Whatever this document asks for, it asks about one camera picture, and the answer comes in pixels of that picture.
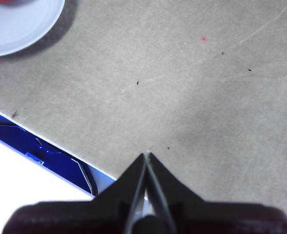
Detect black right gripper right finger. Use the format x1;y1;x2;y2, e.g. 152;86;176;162
147;152;287;234

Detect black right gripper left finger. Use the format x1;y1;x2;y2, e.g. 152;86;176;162
2;153;147;234

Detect blue plate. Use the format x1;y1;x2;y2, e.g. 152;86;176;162
0;0;66;59

